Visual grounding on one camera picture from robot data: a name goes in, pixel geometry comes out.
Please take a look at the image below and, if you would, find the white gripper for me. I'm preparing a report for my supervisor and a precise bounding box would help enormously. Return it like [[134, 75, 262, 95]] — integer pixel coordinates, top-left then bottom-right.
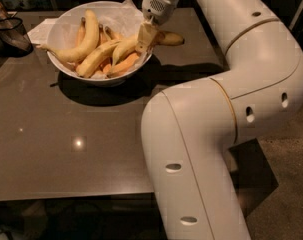
[[135, 0, 179, 53]]

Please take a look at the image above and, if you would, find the long yellow banana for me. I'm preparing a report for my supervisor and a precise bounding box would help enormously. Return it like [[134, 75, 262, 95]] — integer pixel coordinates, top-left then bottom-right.
[[112, 31, 185, 66]]

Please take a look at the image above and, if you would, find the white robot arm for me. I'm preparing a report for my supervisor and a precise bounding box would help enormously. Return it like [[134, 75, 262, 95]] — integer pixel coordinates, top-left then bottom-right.
[[141, 0, 303, 240]]

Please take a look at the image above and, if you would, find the white ceramic bowl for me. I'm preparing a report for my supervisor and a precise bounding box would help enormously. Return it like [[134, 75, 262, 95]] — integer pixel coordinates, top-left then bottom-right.
[[46, 2, 152, 87]]

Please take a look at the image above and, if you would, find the small yellow banana behind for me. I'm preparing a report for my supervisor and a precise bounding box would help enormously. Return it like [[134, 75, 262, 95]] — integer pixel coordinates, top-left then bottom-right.
[[98, 24, 123, 45]]

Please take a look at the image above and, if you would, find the yellow banana middle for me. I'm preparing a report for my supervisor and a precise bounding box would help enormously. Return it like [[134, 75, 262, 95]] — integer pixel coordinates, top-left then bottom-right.
[[76, 40, 120, 78]]

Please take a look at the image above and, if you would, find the large curved yellow banana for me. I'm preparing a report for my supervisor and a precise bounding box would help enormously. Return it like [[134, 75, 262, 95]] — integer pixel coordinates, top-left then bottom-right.
[[37, 9, 99, 63]]

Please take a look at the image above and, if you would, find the white paper sheet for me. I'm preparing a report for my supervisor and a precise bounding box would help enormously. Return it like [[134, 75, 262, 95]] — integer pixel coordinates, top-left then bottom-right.
[[28, 18, 57, 45]]

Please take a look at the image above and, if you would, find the dark mesh basket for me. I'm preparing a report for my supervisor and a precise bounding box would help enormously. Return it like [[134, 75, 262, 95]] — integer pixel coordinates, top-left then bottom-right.
[[0, 17, 33, 57]]

